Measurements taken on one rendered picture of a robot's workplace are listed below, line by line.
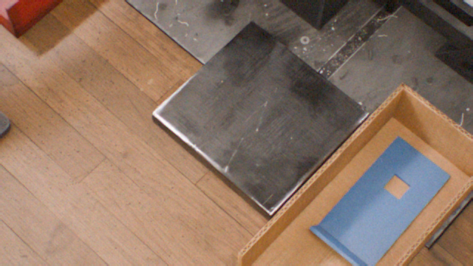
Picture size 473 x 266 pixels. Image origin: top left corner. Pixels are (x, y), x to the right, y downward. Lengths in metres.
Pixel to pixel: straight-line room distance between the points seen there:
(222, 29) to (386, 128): 0.22
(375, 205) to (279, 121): 0.13
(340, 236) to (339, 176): 0.07
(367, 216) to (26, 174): 0.36
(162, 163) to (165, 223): 0.07
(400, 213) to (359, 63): 0.19
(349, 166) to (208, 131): 0.15
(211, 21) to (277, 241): 0.28
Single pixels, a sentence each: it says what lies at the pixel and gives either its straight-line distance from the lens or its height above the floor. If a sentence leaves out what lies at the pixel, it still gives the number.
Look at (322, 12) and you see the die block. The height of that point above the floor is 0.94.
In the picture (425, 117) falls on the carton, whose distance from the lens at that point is 0.98.
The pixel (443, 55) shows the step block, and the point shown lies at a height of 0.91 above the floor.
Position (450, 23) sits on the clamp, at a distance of 1.02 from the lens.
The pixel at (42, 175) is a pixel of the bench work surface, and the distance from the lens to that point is 1.00.
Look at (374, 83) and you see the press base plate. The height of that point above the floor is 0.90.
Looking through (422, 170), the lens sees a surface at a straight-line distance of 1.00.
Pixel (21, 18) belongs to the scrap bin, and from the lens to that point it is 1.06.
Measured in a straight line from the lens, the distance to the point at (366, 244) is 0.96.
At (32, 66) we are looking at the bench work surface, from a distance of 1.06.
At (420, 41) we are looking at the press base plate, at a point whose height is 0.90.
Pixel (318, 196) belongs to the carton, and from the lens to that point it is 0.98.
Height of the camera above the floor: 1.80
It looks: 64 degrees down
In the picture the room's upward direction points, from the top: 4 degrees clockwise
